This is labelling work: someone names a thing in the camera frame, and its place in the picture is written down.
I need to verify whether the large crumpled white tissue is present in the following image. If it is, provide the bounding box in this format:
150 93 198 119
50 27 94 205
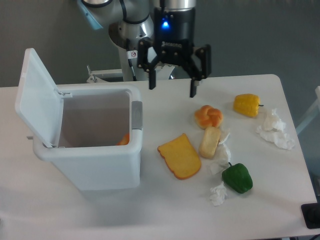
255 108 295 151

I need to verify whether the yellow bell pepper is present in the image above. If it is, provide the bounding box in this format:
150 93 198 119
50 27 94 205
233 93 263 118

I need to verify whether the white trash can lid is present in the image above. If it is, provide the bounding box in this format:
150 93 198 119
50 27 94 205
15 48 73 148

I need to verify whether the round knotted bread roll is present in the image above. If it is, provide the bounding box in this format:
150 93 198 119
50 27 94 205
194 105 224 129

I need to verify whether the crumpled tissue beside bun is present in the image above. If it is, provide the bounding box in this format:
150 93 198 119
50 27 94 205
209 128 231 175

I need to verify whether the small crumpled white tissue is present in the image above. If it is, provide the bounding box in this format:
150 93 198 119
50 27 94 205
209 181 227 207

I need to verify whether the green bell pepper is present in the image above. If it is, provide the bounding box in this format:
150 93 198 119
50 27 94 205
221 163 253 194

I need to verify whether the white furniture edge at right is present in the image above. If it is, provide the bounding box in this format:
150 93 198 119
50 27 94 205
295 86 320 135

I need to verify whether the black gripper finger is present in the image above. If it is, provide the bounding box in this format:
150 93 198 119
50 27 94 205
183 44 212 98
137 37 159 90

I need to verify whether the white plastic trash can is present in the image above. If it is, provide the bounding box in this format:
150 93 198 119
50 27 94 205
33 83 143 191

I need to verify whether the white metal robot base frame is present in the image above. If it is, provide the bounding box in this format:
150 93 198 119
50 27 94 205
86 63 191 84

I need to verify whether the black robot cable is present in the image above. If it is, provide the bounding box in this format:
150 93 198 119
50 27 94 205
126 38 138 82

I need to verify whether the yellow toast bread slice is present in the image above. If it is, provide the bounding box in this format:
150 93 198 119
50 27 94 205
157 133 202 180

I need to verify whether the orange item inside trash can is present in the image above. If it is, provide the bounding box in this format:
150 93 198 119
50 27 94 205
116 132 130 146

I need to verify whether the pale oblong bread bun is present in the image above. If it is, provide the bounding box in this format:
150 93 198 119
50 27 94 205
199 126 221 159

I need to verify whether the black device at table edge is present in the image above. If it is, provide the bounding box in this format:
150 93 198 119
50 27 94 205
301 203 320 229

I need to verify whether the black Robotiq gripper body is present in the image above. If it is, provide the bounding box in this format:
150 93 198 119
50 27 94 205
153 7 196 66

